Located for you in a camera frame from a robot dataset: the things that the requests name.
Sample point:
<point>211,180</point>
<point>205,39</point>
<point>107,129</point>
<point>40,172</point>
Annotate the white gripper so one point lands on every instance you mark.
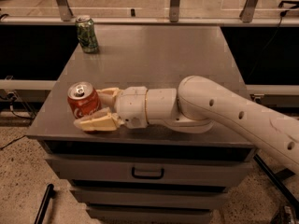
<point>131,105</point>

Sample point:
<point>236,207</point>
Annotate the red coke can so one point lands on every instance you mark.
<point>83,99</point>

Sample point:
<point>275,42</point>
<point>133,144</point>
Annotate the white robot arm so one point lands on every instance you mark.
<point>193,107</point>

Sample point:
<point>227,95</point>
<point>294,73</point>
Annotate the green soda can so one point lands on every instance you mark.
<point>86,34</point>

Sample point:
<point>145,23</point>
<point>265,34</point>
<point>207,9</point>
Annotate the grey drawer cabinet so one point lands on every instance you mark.
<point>199,169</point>

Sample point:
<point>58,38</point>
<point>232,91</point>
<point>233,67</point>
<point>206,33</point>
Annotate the grey metal railing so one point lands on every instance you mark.
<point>221,12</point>

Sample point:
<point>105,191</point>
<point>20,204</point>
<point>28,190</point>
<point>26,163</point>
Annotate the black floor bar left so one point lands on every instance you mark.
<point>48,195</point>

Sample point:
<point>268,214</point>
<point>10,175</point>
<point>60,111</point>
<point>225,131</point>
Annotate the black floor stand right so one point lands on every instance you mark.
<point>276,181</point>

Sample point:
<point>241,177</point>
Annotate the black drawer handle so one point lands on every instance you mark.
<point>147,174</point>

